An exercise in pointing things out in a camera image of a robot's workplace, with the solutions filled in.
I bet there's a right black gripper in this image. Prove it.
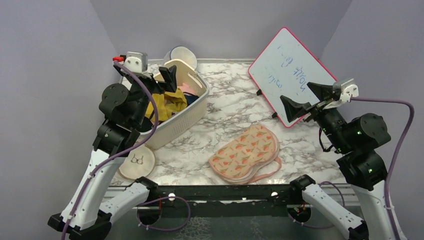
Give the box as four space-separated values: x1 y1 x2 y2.
280 81 352 152

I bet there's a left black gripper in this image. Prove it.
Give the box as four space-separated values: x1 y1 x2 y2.
128 64 176 126

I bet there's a yellow bra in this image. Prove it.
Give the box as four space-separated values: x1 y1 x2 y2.
152 88 188 122

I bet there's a cream plastic laundry basket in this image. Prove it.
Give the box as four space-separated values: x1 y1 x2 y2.
145 59 210 149

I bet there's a floral orange laundry bag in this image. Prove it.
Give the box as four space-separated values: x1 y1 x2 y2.
208 124 282 185

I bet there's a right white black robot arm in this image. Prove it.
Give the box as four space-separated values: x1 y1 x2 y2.
280 79 405 240

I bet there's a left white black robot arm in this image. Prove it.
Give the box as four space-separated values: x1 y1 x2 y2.
47 61 177 240

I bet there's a round white mesh bag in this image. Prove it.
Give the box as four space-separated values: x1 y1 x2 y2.
162 45 198 70

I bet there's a dark blue bra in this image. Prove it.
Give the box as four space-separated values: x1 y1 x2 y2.
184 94 199 106

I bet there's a round beige bra wash bag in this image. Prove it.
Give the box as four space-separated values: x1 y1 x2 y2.
117 145 156 181

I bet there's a pink garment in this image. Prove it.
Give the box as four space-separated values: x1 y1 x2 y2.
178 83 197 96

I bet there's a pink framed whiteboard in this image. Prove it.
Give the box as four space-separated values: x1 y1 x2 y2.
248 27 337 128

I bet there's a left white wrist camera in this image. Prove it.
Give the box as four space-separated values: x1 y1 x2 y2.
123 51 148 75

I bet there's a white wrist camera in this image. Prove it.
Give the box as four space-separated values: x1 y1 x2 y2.
332 78 359 104
123 51 148 75

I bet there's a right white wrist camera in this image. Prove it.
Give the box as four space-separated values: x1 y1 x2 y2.
332 78 359 104

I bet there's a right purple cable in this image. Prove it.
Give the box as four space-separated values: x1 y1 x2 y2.
286 96 416 240

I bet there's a purple cable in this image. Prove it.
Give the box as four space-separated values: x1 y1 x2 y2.
286 96 416 240
60 60 192 240

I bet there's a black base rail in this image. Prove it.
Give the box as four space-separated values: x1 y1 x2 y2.
137 184 312 223

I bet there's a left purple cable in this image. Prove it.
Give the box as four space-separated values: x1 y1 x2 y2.
60 60 192 240

